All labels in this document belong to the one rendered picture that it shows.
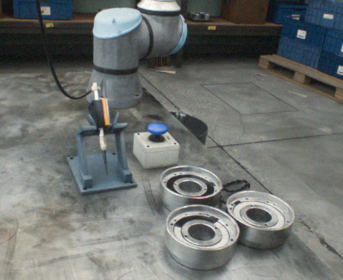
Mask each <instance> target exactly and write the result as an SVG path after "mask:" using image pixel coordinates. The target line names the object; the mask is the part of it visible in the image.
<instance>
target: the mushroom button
mask: <svg viewBox="0 0 343 280"><path fill-rule="evenodd" d="M167 130H168V128H167V126H166V125H164V124H162V123H151V124H149V125H148V127H147V131H148V132H150V133H152V134H154V138H159V137H160V135H162V134H165V133H167Z"/></svg>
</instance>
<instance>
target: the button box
mask: <svg viewBox="0 0 343 280"><path fill-rule="evenodd" d="M179 148H180V145H179V144H178V143H177V142H176V141H175V140H174V139H173V138H172V136H171V135H170V134H169V133H168V132H167V133H165V134H162V135H160V137H159V138H154V134H152V133H150V132H143V133H134V143H133V154H134V155H135V156H136V158H137V159H138V161H139V162H140V163H141V165H142V167H143V168H144V169H149V168H158V167H167V166H176V165H177V163H178V153H179Z"/></svg>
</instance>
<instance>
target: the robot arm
mask: <svg viewBox="0 0 343 280"><path fill-rule="evenodd" d="M93 34H94V39H93V73H92V75H91V79H90V82H89V84H88V87H87V90H86V91H88V90H89V89H91V86H92V85H93V83H97V84H98V86H100V89H101V90H100V91H98V92H99V98H100V99H102V98H105V99H107V104H108V109H128V108H133V107H137V106H139V105H140V104H141V103H142V97H143V93H142V88H141V84H140V80H139V77H138V60H139V59H144V58H152V57H164V56H167V55H169V54H174V53H176V52H177V51H179V50H180V49H181V48H182V46H183V45H184V43H185V40H186V36H187V25H186V23H185V20H184V18H183V17H182V16H181V15H180V7H179V6H178V4H177V3H176V0H142V1H141V2H140V3H139V4H138V5H137V10H136V9H132V8H112V9H107V10H104V11H101V12H99V13H98V14H97V15H96V16H95V23H94V28H93Z"/></svg>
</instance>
